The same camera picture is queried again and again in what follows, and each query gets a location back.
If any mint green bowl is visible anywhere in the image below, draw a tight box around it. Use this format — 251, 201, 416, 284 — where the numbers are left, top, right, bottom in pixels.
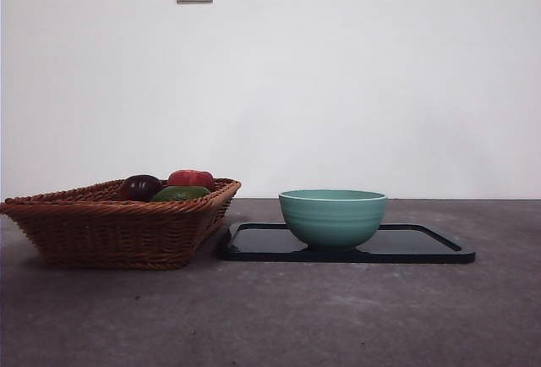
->
278, 189, 389, 253

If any dark teal rectangular tray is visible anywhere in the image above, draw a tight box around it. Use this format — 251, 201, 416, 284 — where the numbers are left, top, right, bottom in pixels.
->
219, 222, 477, 264

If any red apple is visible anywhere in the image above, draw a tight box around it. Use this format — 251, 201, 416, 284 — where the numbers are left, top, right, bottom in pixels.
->
167, 169, 216, 193

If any green avocado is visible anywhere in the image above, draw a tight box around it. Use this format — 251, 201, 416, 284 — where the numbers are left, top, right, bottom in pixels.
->
150, 185, 211, 203

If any dark purple plum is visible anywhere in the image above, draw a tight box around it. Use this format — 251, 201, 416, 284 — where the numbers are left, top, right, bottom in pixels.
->
119, 174, 164, 202

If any brown wicker basket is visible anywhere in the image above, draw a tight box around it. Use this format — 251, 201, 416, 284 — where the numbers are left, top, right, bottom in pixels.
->
0, 177, 243, 271

